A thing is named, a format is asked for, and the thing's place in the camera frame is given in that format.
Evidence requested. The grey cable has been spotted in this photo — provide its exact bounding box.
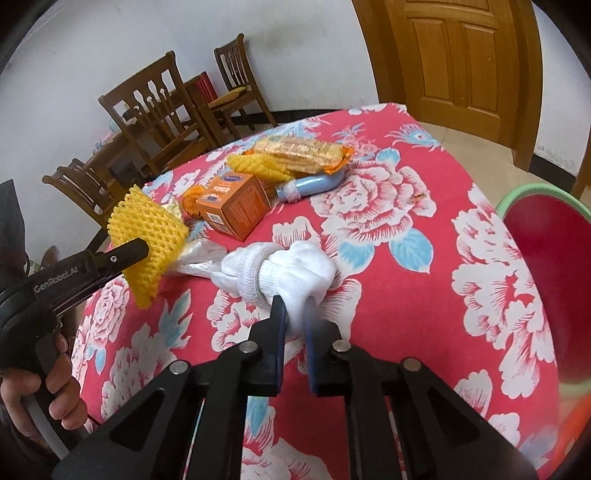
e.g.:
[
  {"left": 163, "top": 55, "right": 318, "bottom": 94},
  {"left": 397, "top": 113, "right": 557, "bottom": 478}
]
[{"left": 21, "top": 397, "right": 88, "bottom": 460}]

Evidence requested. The person's left hand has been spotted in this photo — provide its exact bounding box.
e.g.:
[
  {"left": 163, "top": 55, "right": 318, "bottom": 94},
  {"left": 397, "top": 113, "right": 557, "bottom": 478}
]
[{"left": 0, "top": 333, "right": 89, "bottom": 446}]

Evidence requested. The low wooden chair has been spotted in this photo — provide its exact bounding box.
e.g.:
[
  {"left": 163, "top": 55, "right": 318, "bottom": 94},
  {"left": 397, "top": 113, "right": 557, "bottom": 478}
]
[{"left": 42, "top": 158, "right": 122, "bottom": 228}]

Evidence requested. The blue tube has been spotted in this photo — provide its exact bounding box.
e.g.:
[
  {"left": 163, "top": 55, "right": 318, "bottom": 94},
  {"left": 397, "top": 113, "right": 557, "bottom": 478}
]
[{"left": 276, "top": 172, "right": 345, "bottom": 203}]

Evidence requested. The orange cracker packet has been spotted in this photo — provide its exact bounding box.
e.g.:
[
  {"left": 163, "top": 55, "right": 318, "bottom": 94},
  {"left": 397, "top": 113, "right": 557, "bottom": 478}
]
[{"left": 242, "top": 136, "right": 355, "bottom": 175}]

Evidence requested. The yellow foam fruit net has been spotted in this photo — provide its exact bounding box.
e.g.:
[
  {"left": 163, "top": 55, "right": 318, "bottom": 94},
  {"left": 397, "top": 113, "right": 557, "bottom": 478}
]
[
  {"left": 107, "top": 185, "right": 189, "bottom": 309},
  {"left": 227, "top": 154, "right": 293, "bottom": 184}
]

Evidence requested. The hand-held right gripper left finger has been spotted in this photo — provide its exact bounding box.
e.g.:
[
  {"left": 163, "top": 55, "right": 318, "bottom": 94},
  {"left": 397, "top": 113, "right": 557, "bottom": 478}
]
[{"left": 52, "top": 295, "right": 289, "bottom": 480}]

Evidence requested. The yellow seat cushion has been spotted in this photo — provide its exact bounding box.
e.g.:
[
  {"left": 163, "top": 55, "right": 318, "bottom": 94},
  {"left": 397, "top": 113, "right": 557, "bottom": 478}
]
[{"left": 208, "top": 88, "right": 253, "bottom": 110}]

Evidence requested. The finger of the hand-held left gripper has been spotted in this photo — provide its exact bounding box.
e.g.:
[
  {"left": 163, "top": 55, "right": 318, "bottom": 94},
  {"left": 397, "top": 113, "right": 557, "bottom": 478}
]
[{"left": 91, "top": 237, "right": 150, "bottom": 283}]

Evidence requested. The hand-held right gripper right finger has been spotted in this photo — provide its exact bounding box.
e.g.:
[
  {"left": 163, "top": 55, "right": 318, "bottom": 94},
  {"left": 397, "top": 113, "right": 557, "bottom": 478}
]
[{"left": 305, "top": 298, "right": 539, "bottom": 480}]

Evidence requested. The red box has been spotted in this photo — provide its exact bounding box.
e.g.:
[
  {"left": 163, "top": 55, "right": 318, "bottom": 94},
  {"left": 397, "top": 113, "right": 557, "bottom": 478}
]
[{"left": 194, "top": 72, "right": 218, "bottom": 105}]

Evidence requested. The closed wooden door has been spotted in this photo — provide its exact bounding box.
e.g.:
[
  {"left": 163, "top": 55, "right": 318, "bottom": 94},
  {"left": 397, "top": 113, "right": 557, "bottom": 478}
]
[{"left": 352, "top": 0, "right": 544, "bottom": 172}]

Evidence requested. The orange cardboard box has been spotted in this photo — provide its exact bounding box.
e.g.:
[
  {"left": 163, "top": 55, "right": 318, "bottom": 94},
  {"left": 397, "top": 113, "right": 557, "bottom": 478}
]
[{"left": 195, "top": 172, "right": 273, "bottom": 241}]

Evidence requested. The wooden chair at left edge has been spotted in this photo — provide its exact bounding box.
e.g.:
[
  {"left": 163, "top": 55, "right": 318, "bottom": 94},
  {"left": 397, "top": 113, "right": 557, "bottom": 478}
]
[{"left": 84, "top": 76, "right": 222, "bottom": 185}]

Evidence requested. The red basin with green rim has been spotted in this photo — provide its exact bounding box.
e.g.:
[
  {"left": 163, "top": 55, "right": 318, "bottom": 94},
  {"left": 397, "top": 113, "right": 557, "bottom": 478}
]
[{"left": 496, "top": 183, "right": 591, "bottom": 477}]

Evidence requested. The large wooden chair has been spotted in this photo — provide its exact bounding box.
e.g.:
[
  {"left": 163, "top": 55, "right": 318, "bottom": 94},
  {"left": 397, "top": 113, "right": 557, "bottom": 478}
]
[{"left": 98, "top": 52, "right": 219, "bottom": 177}]

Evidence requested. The red floral tablecloth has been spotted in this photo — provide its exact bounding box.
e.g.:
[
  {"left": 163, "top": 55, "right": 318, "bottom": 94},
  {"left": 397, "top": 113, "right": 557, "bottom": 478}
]
[{"left": 71, "top": 102, "right": 562, "bottom": 480}]

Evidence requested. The wooden chair with cushion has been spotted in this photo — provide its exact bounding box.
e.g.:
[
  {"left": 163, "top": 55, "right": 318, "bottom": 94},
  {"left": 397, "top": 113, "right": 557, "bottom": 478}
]
[{"left": 207, "top": 33, "right": 278, "bottom": 131}]

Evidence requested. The orange round snack wrapper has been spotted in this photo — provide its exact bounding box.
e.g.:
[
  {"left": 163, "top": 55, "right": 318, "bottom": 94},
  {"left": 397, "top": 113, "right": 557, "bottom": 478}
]
[{"left": 181, "top": 187, "right": 207, "bottom": 220}]

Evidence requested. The clear plastic wrapper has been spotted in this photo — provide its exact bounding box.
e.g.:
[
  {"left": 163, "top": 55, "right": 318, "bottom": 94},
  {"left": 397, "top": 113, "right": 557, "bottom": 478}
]
[{"left": 159, "top": 203, "right": 230, "bottom": 281}]

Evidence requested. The white sock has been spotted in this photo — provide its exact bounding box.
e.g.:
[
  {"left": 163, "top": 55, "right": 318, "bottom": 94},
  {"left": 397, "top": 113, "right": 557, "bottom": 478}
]
[{"left": 221, "top": 243, "right": 334, "bottom": 311}]

